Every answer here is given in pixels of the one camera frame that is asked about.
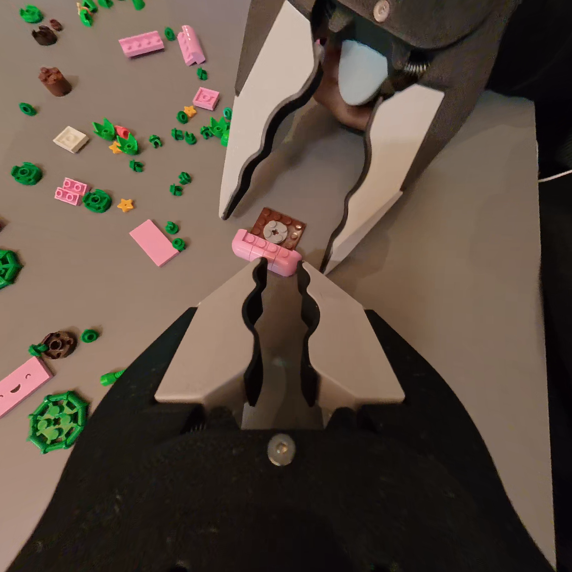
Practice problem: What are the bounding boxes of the pink face tile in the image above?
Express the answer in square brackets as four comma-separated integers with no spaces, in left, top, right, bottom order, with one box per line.
[0,356,53,418]

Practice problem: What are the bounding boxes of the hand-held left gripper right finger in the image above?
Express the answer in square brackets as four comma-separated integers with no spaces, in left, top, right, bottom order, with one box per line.
[297,261,406,420]

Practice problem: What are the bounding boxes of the green web piece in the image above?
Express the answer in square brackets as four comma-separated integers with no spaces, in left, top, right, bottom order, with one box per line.
[0,249,23,290]
[28,391,89,454]

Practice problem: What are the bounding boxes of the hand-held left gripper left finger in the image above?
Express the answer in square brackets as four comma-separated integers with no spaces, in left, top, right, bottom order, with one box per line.
[154,258,269,423]

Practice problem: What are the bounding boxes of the pink studded plate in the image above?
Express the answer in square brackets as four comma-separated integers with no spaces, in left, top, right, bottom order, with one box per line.
[118,30,164,58]

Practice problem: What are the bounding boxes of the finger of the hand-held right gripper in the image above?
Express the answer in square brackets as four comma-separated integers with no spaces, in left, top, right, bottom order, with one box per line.
[218,0,324,220]
[319,84,446,275]

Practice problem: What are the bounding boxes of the brown square plate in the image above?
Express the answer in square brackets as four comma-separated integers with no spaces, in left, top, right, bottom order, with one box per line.
[250,207,307,251]

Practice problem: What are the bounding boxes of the large pink smooth tile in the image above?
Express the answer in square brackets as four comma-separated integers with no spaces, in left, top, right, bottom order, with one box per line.
[130,219,180,267]

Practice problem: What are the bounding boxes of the brown round plate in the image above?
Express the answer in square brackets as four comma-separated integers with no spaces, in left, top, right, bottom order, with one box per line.
[42,332,77,359]

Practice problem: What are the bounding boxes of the white square tile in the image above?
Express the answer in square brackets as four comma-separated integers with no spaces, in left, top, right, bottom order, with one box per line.
[53,126,89,153]

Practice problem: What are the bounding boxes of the brown round brick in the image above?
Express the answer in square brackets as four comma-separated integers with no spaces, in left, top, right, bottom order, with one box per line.
[39,67,72,97]

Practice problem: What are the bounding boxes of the scattered small green clips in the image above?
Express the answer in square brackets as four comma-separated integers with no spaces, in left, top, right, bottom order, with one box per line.
[130,67,213,252]

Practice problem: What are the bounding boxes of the person's right hand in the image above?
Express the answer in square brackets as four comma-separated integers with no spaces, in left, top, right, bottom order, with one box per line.
[315,40,378,131]

